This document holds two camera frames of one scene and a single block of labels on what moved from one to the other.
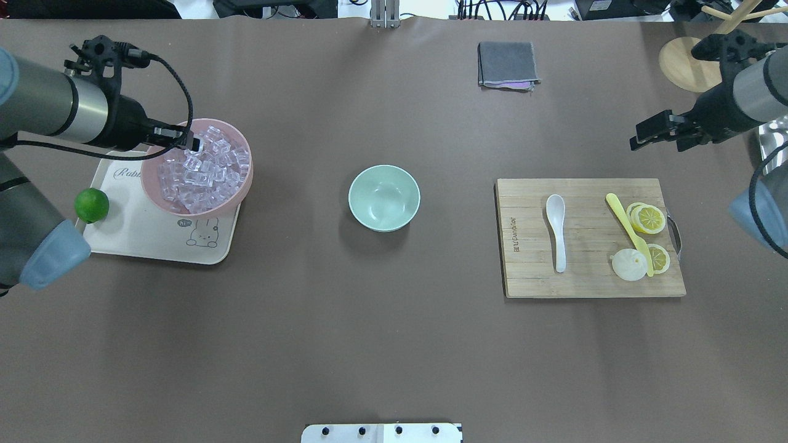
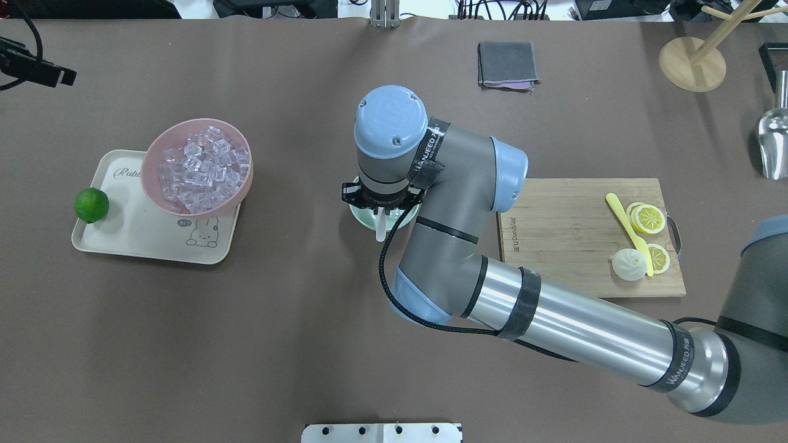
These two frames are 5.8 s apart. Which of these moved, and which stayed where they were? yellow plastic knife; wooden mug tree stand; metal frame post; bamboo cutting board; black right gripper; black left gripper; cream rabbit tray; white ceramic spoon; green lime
Moved: black left gripper; white ceramic spoon; black right gripper
Stayed: green lime; bamboo cutting board; wooden mug tree stand; cream rabbit tray; yellow plastic knife; metal frame post
